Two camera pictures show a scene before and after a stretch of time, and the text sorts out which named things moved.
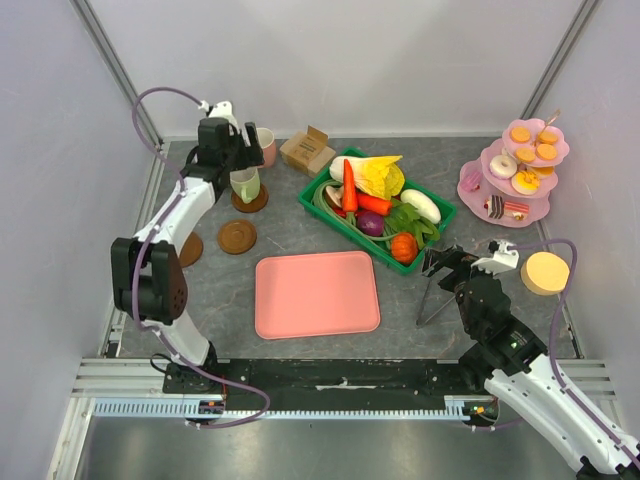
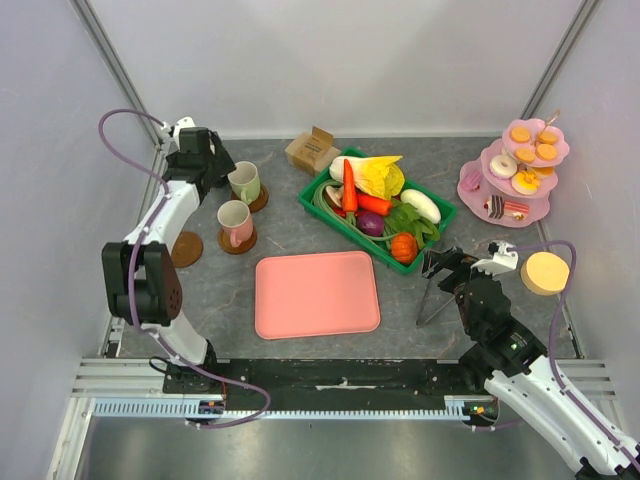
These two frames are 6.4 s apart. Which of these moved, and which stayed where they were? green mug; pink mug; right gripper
Moved: pink mug
Stayed: green mug; right gripper
